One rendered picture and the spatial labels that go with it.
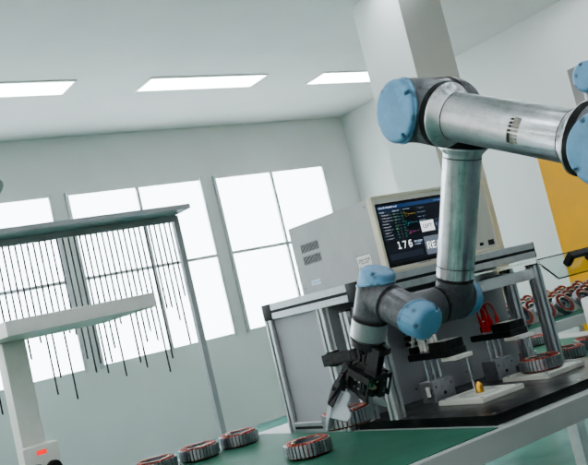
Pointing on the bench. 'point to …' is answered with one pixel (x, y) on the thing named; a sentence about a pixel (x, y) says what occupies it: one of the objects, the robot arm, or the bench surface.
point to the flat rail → (505, 280)
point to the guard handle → (580, 256)
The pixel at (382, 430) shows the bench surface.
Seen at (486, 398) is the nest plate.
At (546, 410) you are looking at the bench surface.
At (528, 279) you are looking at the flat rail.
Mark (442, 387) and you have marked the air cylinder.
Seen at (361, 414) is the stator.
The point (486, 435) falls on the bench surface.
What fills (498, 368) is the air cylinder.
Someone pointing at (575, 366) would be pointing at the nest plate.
